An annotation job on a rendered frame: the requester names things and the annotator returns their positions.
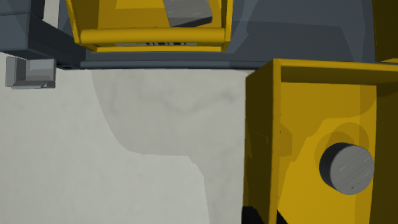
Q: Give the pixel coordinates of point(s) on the yellow open-front bin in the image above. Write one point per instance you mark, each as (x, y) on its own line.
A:
(385, 20)
(147, 26)
(294, 110)

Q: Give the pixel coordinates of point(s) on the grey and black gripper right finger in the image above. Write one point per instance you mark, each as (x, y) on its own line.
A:
(280, 219)

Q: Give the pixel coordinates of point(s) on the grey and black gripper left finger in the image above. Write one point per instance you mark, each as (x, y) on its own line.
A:
(250, 216)

